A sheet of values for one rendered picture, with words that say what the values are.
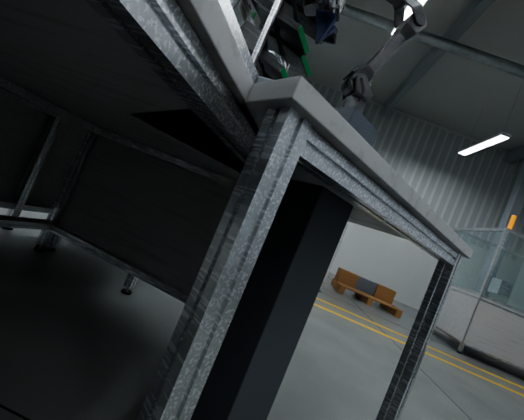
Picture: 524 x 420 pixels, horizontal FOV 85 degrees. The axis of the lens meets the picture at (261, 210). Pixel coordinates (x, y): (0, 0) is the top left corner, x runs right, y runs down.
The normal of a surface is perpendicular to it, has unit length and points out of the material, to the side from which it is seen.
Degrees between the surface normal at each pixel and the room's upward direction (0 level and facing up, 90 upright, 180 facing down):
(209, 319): 90
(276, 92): 90
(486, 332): 90
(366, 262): 90
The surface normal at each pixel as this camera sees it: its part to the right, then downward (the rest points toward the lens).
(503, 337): -0.06, -0.06
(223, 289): 0.61, 0.23
